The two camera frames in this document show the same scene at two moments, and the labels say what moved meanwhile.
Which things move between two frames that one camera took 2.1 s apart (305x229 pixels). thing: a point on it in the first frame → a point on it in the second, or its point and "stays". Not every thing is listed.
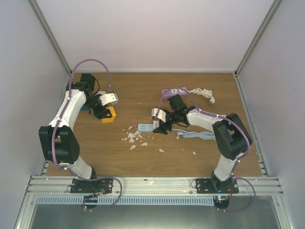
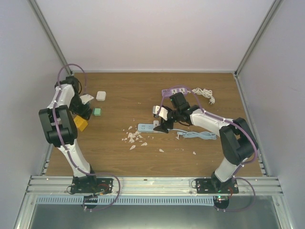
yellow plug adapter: (110, 119) → (80, 123)
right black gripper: (161, 129) stays
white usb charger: (156, 124) stays
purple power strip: (173, 91) stays
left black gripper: (100, 114) → (80, 112)
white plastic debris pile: (133, 136) stays
